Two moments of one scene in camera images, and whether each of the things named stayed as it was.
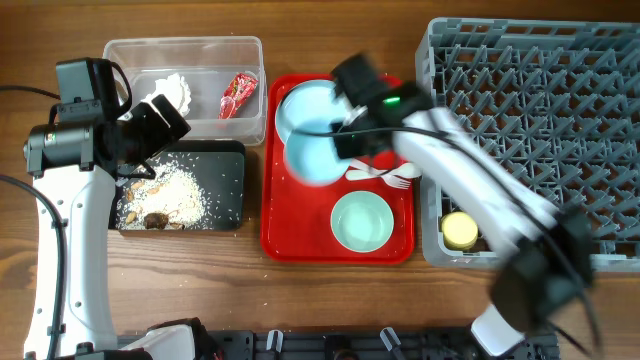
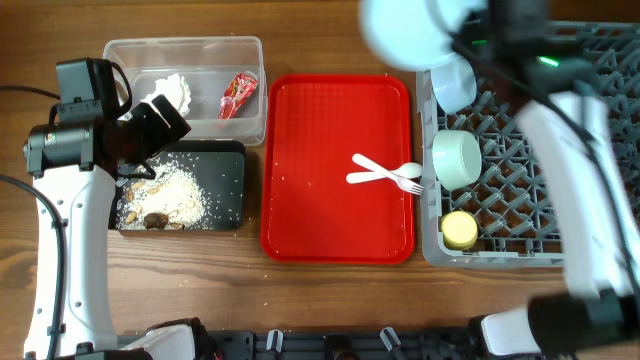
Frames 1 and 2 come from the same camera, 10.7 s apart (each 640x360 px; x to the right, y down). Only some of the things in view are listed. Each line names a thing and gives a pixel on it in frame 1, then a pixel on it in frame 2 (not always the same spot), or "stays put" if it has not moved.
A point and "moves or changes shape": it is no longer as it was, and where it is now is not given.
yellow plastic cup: (459, 231) stays put
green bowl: (362, 221) moves or changes shape
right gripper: (347, 150) → (469, 25)
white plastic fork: (360, 175) → (402, 182)
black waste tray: (197, 185) stays put
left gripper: (162, 136) stays put
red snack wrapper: (235, 95) stays put
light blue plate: (310, 106) → (411, 34)
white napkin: (176, 90) stays put
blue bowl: (313, 159) → (454, 83)
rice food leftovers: (173, 198) stays put
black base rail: (361, 344) stays put
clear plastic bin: (217, 84) stays put
